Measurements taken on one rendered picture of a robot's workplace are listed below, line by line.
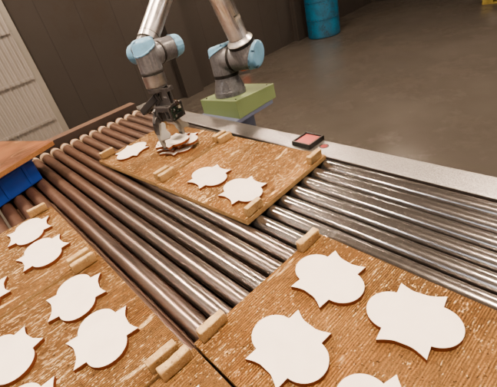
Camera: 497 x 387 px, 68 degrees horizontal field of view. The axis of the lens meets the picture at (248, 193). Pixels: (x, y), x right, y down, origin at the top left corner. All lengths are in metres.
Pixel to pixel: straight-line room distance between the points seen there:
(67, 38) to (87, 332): 4.19
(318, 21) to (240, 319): 6.40
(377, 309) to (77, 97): 4.42
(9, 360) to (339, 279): 0.64
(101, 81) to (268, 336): 4.45
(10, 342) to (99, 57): 4.22
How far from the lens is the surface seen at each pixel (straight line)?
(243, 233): 0.92
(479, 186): 1.01
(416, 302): 0.69
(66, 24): 4.79
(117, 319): 0.81
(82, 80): 4.82
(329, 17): 6.89
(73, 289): 0.94
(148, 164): 1.38
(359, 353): 0.64
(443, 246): 0.84
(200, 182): 1.12
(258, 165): 1.14
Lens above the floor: 1.48
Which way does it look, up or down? 32 degrees down
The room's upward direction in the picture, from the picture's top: 15 degrees counter-clockwise
